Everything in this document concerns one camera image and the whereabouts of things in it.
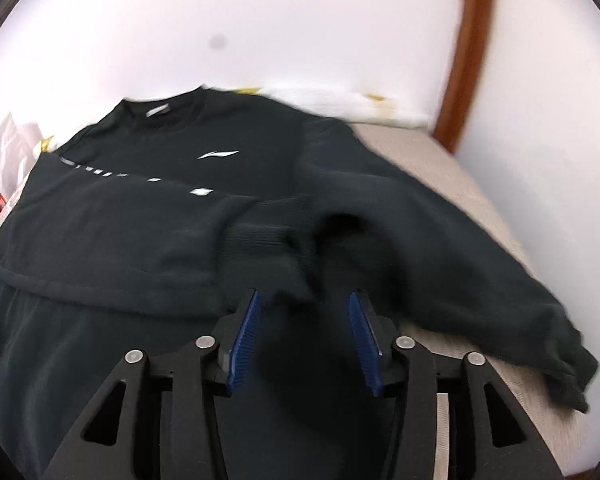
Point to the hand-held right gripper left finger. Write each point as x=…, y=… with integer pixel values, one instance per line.
x=243, y=340

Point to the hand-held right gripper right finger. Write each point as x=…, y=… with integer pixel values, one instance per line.
x=365, y=340

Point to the black sweatshirt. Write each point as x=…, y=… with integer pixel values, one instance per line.
x=190, y=220

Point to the striped beige mattress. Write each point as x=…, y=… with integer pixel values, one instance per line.
x=460, y=195

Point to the white sheet with yellow print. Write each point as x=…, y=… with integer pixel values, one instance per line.
x=350, y=105

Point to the red and white plastic bag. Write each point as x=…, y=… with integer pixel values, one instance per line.
x=5, y=170

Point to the brown wooden door frame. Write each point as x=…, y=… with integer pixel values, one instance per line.
x=467, y=50

